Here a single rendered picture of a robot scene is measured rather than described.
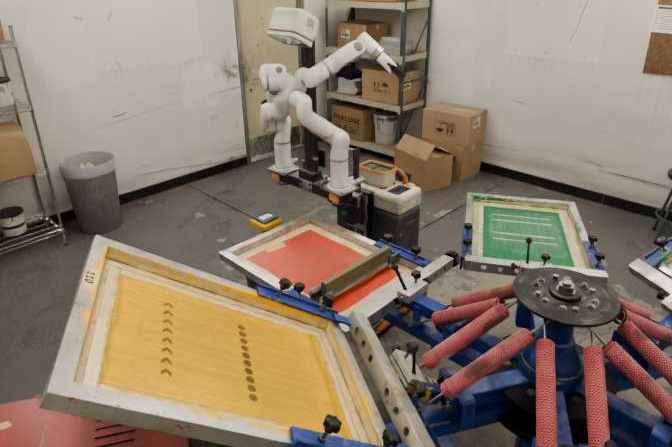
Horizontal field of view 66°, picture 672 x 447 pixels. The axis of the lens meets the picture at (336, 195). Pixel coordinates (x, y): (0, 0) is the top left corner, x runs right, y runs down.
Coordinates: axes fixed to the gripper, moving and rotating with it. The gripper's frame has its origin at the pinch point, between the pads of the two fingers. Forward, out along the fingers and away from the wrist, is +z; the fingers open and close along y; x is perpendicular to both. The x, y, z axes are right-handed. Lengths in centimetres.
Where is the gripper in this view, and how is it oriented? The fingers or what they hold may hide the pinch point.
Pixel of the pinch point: (402, 76)
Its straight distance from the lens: 261.7
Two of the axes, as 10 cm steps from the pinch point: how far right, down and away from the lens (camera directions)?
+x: 6.6, -7.1, -2.5
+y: -1.0, 2.5, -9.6
